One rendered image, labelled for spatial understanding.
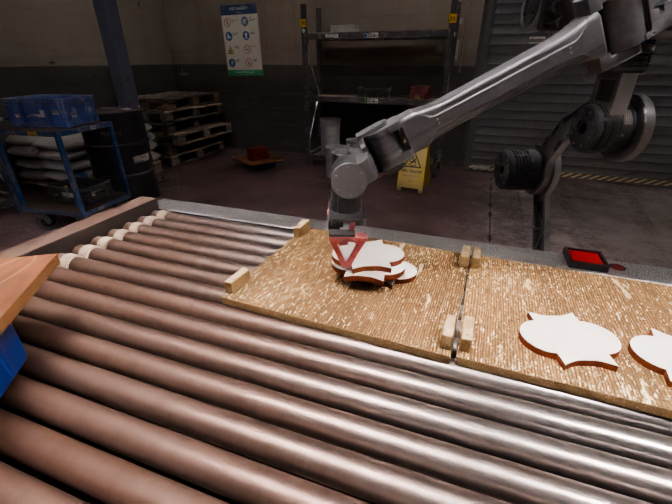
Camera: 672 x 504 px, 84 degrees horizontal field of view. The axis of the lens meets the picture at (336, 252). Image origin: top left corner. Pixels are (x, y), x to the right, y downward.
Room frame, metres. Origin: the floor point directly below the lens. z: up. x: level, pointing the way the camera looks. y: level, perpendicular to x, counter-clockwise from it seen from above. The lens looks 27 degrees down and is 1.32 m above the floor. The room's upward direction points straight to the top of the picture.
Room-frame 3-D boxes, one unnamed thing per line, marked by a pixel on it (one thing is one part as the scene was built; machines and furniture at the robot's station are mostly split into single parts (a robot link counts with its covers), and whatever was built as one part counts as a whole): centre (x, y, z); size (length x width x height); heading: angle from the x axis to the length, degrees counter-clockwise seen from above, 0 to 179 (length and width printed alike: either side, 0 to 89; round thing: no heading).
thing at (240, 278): (0.61, 0.19, 0.95); 0.06 x 0.02 x 0.03; 158
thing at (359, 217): (0.66, -0.02, 1.09); 0.10 x 0.07 x 0.07; 2
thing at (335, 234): (0.62, -0.02, 1.02); 0.07 x 0.07 x 0.09; 2
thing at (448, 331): (0.46, -0.17, 0.95); 0.06 x 0.02 x 0.03; 158
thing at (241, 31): (6.20, 1.37, 1.55); 0.61 x 0.02 x 0.91; 69
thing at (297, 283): (0.66, -0.04, 0.93); 0.41 x 0.35 x 0.02; 68
